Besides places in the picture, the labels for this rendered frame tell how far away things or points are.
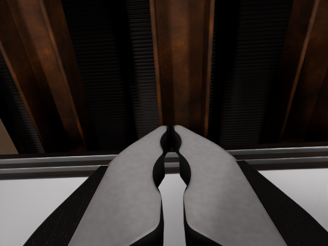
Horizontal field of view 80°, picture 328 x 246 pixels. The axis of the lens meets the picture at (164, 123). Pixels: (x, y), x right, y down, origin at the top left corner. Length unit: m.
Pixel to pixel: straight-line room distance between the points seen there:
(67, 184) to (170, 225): 0.14
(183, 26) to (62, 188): 0.27
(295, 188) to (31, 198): 0.31
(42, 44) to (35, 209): 0.24
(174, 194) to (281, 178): 0.12
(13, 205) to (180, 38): 0.32
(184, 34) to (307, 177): 0.25
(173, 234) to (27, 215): 0.19
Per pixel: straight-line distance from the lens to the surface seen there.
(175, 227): 0.30
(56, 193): 0.28
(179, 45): 0.33
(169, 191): 0.24
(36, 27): 0.38
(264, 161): 0.25
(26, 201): 0.31
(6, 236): 0.39
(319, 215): 0.33
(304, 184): 0.28
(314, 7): 0.33
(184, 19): 0.33
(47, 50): 0.38
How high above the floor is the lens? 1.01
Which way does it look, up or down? 61 degrees down
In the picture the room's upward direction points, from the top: 178 degrees counter-clockwise
